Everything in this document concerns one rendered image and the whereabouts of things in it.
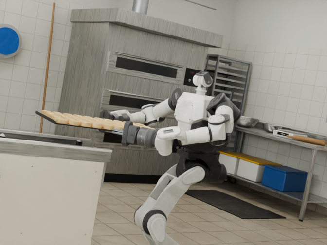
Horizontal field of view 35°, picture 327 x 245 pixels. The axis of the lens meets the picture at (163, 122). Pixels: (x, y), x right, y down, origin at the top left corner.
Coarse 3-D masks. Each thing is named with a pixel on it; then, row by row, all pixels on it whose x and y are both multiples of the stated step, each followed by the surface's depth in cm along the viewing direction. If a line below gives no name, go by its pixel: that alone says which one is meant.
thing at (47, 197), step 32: (0, 160) 226; (32, 160) 233; (64, 160) 239; (0, 192) 228; (32, 192) 234; (64, 192) 241; (96, 192) 249; (0, 224) 230; (32, 224) 236; (64, 224) 244
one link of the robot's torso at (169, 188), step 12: (192, 168) 282; (168, 180) 290; (180, 180) 279; (192, 180) 281; (156, 192) 287; (168, 192) 280; (180, 192) 281; (144, 204) 284; (156, 204) 278; (168, 204) 281; (144, 216) 275; (144, 228) 275
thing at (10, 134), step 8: (8, 136) 256; (16, 136) 258; (24, 136) 259; (32, 136) 261; (40, 136) 263; (48, 136) 265; (56, 136) 267; (64, 136) 270; (72, 144) 271; (88, 144) 275
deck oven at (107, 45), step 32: (96, 32) 606; (128, 32) 601; (160, 32) 600; (192, 32) 626; (96, 64) 598; (128, 64) 604; (160, 64) 630; (192, 64) 662; (64, 96) 658; (96, 96) 591; (128, 96) 611; (160, 96) 641; (64, 128) 649; (160, 128) 649; (128, 160) 629; (160, 160) 657
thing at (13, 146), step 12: (0, 144) 226; (12, 144) 228; (24, 144) 231; (36, 144) 233; (48, 144) 236; (60, 144) 238; (48, 156) 237; (60, 156) 239; (72, 156) 242; (84, 156) 244; (96, 156) 247; (108, 156) 250
